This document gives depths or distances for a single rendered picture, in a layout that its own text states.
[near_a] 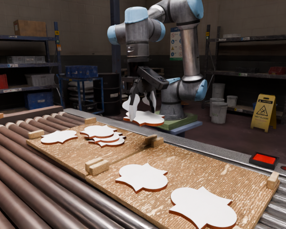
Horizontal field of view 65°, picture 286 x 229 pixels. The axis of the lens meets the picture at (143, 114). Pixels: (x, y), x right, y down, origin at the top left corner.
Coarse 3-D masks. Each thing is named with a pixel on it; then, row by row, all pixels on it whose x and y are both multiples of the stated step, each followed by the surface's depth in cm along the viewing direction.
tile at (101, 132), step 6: (90, 126) 97; (96, 126) 97; (102, 126) 97; (84, 132) 90; (90, 132) 90; (96, 132) 90; (102, 132) 90; (108, 132) 90; (90, 138) 86; (102, 138) 86
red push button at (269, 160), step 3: (255, 156) 77; (258, 156) 77; (261, 156) 77; (264, 156) 77; (267, 156) 77; (258, 159) 75; (261, 159) 75; (264, 159) 75; (267, 159) 75; (270, 159) 75; (273, 159) 75; (267, 162) 73; (270, 162) 73; (273, 162) 73
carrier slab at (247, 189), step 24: (168, 144) 85; (120, 168) 68; (168, 168) 68; (192, 168) 68; (216, 168) 68; (240, 168) 68; (120, 192) 56; (144, 192) 56; (168, 192) 56; (216, 192) 56; (240, 192) 56; (264, 192) 56; (144, 216) 49; (168, 216) 47; (240, 216) 47
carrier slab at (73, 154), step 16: (80, 128) 104; (112, 128) 104; (32, 144) 86; (64, 144) 85; (80, 144) 85; (96, 144) 85; (128, 144) 85; (144, 144) 85; (64, 160) 72; (80, 160) 72; (112, 160) 72
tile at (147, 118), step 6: (126, 114) 80; (138, 114) 80; (144, 114) 80; (150, 114) 81; (156, 114) 81; (126, 120) 76; (138, 120) 74; (144, 120) 74; (150, 120) 75; (156, 120) 75; (162, 120) 75
